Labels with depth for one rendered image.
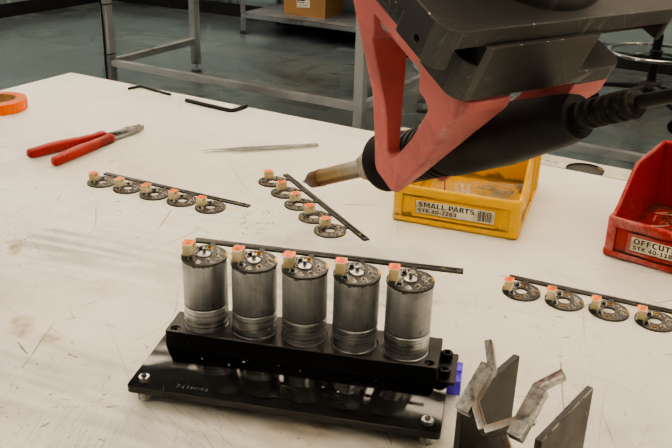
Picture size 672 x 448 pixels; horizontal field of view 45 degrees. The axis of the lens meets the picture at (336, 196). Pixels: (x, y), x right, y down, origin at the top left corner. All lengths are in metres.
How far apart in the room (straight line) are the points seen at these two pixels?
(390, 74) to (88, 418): 0.24
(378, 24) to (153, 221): 0.39
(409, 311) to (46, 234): 0.32
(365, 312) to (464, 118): 0.19
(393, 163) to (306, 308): 0.14
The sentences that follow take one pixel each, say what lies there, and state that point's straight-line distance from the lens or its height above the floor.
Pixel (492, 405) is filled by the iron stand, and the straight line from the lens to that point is 0.36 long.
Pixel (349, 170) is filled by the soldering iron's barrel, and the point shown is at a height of 0.89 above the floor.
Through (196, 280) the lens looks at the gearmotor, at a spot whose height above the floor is 0.80.
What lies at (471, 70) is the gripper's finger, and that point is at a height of 0.96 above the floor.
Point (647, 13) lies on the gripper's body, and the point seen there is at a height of 0.97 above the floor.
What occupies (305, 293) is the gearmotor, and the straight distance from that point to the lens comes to 0.42.
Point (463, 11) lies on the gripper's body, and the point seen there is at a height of 0.97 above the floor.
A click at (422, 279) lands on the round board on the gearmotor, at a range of 0.42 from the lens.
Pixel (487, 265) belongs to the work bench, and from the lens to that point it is 0.58.
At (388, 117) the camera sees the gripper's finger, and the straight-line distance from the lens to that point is 0.30.
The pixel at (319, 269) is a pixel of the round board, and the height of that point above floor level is 0.81.
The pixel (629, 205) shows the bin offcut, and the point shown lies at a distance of 0.65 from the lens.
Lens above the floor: 1.01
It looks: 22 degrees down
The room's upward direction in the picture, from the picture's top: 2 degrees clockwise
